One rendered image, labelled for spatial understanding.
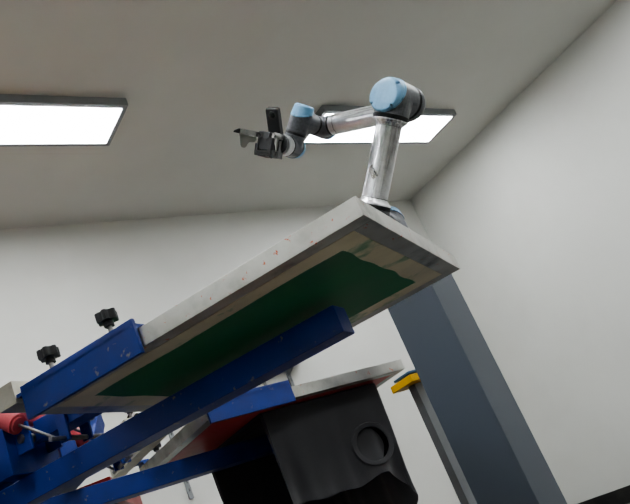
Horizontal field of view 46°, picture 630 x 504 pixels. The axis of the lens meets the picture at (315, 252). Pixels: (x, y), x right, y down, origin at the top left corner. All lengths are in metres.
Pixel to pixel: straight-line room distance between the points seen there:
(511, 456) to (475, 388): 0.22
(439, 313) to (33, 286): 3.09
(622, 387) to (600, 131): 1.83
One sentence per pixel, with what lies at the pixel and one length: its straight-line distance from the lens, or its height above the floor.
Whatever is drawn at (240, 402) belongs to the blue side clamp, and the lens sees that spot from 2.24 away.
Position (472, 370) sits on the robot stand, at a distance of 2.29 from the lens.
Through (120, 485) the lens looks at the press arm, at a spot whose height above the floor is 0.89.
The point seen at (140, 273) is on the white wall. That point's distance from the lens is 5.11.
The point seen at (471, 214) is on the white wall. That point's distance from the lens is 6.39.
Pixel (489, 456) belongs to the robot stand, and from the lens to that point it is 2.30.
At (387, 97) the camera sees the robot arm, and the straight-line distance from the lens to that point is 2.39.
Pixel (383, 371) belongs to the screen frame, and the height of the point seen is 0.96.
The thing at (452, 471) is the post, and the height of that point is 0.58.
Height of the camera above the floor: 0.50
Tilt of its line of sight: 21 degrees up
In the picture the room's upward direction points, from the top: 23 degrees counter-clockwise
